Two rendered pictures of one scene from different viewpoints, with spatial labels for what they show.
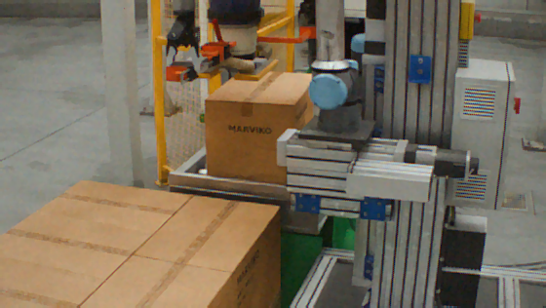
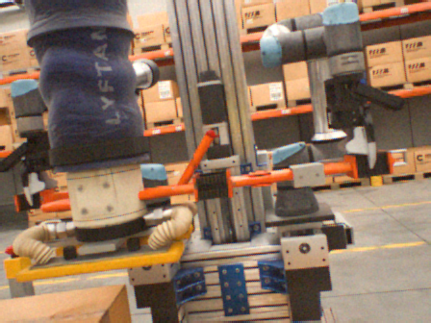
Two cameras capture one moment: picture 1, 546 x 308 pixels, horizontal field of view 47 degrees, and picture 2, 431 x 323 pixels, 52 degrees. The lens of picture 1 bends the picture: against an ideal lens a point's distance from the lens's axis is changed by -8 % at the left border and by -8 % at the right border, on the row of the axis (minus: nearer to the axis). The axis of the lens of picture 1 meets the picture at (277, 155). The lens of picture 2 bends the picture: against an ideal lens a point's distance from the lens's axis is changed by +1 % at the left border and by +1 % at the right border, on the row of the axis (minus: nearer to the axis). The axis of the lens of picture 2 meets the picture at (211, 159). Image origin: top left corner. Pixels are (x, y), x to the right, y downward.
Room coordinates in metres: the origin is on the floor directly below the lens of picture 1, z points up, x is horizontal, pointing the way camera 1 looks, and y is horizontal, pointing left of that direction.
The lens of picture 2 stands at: (2.64, 1.22, 1.35)
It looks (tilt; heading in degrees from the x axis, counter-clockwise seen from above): 3 degrees down; 261
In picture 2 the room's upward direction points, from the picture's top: 8 degrees counter-clockwise
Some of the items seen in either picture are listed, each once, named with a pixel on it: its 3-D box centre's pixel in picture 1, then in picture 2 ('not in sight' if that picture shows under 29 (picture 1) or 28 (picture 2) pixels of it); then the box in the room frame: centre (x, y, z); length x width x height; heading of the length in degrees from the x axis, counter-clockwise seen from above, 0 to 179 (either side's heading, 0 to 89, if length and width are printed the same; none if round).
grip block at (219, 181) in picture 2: (215, 51); (213, 185); (2.49, 0.23, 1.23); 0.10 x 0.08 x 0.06; 77
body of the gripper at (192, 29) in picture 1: (185, 27); (347, 102); (2.17, 0.30, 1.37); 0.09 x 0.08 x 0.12; 166
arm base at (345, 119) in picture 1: (339, 112); (294, 197); (2.14, -0.20, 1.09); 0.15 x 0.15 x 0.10
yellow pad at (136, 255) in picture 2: (213, 63); (102, 254); (2.75, 0.27, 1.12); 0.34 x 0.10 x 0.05; 167
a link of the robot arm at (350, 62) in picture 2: (183, 4); (346, 65); (2.16, 0.30, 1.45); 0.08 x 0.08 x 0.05
